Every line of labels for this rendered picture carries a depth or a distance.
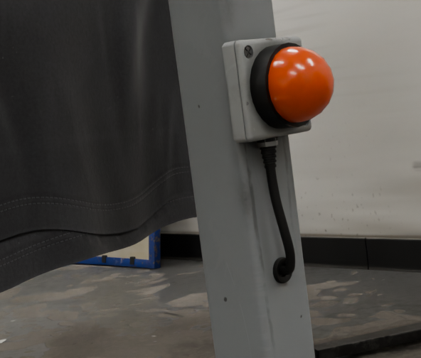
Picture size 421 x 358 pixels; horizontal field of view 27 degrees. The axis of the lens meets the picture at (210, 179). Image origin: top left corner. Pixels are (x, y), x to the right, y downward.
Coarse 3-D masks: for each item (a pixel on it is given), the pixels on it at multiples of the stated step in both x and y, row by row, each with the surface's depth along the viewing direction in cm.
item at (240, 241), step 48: (192, 0) 45; (240, 0) 45; (192, 48) 46; (240, 48) 43; (192, 96) 46; (240, 96) 43; (192, 144) 47; (240, 144) 45; (288, 144) 47; (240, 192) 45; (288, 192) 47; (240, 240) 46; (240, 288) 46; (288, 288) 47; (240, 336) 47; (288, 336) 47
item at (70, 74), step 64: (0, 0) 68; (64, 0) 72; (128, 0) 78; (0, 64) 69; (64, 64) 72; (128, 64) 77; (0, 128) 69; (64, 128) 72; (128, 128) 78; (0, 192) 69; (64, 192) 72; (128, 192) 78; (192, 192) 84; (0, 256) 69; (64, 256) 72
